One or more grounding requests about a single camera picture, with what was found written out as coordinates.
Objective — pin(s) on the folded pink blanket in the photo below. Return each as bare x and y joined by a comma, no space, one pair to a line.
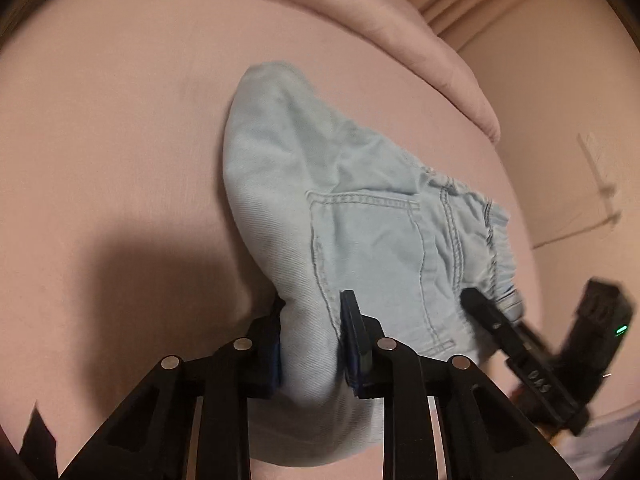
350,20

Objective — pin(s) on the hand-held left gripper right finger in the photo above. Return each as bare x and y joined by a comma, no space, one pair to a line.
352,347

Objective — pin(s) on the pink bed sheet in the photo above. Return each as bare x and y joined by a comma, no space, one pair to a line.
125,160

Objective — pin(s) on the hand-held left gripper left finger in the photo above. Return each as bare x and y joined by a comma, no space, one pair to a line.
274,360

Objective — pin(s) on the light blue denim pants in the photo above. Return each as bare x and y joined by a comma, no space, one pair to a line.
360,210

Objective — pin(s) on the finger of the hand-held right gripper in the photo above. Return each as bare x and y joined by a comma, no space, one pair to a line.
487,312

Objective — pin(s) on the pale cloth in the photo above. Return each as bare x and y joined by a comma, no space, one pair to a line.
607,442

